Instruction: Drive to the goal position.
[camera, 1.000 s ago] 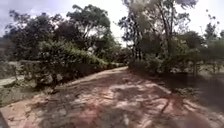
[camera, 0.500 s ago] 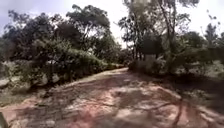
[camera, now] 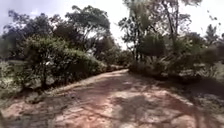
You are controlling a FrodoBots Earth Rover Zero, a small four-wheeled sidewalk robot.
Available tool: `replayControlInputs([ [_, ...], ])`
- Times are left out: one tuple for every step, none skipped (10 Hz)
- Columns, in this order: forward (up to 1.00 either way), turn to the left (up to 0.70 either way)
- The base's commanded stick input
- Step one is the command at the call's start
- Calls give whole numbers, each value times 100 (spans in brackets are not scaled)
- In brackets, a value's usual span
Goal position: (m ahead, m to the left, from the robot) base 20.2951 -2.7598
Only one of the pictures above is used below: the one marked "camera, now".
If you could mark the reddish dirt path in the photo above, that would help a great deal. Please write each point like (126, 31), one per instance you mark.
(113, 103)

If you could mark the group of tall trees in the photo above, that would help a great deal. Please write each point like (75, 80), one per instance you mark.
(83, 23)
(166, 20)

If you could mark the green bushes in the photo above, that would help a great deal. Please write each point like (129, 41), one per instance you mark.
(173, 60)
(60, 60)

